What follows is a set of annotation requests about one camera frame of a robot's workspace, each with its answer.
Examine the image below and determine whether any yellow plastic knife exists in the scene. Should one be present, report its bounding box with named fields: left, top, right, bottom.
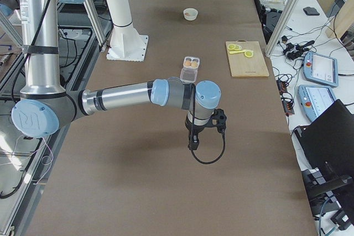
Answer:
left=229, top=50, right=248, bottom=54

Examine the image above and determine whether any wooden cutting board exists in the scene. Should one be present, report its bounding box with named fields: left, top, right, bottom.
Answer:
left=226, top=41, right=269, bottom=78

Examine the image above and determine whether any white bowl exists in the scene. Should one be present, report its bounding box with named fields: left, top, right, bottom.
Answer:
left=183, top=8, right=199, bottom=21

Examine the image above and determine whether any clear plastic egg box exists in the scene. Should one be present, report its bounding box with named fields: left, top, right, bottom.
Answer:
left=180, top=56, right=200, bottom=83

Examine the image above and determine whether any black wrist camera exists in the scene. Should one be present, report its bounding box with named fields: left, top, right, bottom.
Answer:
left=213, top=109, right=227, bottom=134

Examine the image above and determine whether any aluminium frame post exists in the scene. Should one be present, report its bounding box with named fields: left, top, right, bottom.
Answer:
left=264, top=0, right=299, bottom=57

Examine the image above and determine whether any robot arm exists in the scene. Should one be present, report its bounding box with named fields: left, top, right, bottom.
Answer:
left=11, top=0, right=226, bottom=151

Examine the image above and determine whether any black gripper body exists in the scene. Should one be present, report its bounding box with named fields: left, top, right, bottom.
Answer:
left=185, top=121, right=200, bottom=150

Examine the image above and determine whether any blue teach pendant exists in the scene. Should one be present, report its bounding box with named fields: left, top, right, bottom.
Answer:
left=303, top=52, right=339, bottom=87
left=298, top=85, right=336, bottom=122

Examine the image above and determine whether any black laptop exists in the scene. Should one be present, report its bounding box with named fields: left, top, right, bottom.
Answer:
left=299, top=99, right=353, bottom=177

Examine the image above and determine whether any white camera post base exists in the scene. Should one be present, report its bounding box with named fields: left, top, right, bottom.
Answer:
left=106, top=0, right=149, bottom=62

